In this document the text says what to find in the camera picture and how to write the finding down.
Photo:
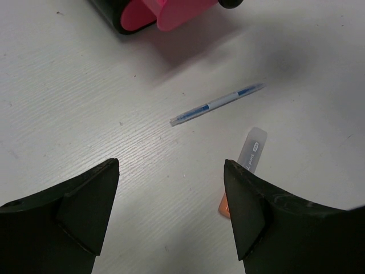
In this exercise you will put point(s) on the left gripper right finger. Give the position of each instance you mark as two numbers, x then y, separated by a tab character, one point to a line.
278	232

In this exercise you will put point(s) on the pink drawer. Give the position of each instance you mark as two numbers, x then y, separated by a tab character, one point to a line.
136	16
173	13

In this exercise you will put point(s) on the blue pen refill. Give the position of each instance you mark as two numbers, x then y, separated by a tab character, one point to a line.
217	103

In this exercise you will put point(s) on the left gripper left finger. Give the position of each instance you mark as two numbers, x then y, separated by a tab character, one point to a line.
62	228

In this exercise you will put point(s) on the black drawer cabinet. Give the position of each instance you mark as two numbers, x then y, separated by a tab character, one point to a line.
111	11

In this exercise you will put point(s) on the orange clear lead case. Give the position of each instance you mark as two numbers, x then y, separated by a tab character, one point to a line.
248	159

